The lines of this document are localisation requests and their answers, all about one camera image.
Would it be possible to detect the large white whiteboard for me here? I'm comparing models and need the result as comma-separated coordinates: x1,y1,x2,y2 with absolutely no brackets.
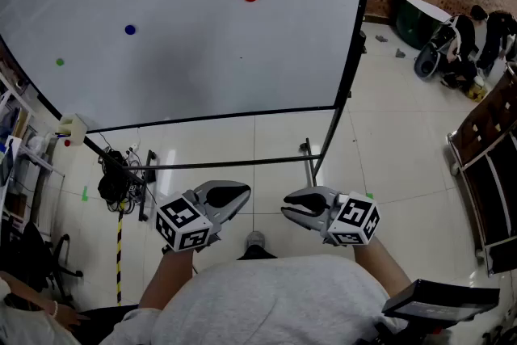
0,0,377,134

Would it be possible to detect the black office chair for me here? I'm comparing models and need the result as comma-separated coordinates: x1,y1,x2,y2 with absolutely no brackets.
7,221,85,306

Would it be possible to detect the black metal whiteboard stand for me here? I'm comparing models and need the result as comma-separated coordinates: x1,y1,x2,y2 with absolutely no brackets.
82,104,353,223

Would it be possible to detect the person's black trouser leg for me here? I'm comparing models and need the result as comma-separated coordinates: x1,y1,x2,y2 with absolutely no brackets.
236,245,279,260

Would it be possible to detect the white board panel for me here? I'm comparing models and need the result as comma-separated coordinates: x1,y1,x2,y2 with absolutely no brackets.
390,0,452,24

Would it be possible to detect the yellow black striped pole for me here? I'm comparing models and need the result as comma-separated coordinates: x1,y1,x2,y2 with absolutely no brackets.
116,208,124,307

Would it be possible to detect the white marker holder box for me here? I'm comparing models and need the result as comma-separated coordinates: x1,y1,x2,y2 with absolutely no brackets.
55,112,88,146

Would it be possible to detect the person's grey shoe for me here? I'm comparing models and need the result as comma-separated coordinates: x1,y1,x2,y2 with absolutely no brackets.
246,230,267,250

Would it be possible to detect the white storage shelf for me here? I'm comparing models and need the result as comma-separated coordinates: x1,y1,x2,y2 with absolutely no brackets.
0,64,65,239

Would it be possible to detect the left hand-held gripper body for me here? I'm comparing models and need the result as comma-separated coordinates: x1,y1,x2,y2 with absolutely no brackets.
155,189,227,255

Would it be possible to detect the person's grey sweatshirt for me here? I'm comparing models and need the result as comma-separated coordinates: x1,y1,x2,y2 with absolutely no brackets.
109,254,410,345

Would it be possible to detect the yellow object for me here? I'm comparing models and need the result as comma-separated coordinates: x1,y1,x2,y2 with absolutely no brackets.
468,84,489,103

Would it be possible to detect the dark green bin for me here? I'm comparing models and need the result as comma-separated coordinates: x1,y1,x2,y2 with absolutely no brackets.
394,0,443,50

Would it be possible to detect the person's right forearm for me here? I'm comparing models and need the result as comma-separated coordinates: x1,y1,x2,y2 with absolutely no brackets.
352,236,414,298

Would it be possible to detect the person's left forearm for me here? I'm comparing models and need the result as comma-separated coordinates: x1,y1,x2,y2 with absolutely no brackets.
138,245,200,311

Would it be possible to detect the black flat device box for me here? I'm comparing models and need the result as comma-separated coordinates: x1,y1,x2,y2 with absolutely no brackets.
381,278,502,332

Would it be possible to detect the black cable bundle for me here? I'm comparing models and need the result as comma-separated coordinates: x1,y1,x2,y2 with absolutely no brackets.
97,147,149,215

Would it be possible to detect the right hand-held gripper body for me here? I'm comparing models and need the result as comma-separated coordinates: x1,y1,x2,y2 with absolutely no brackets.
321,191,381,247

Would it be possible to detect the brown wooden cabinet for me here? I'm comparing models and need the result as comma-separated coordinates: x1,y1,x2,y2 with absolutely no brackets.
446,62,517,276

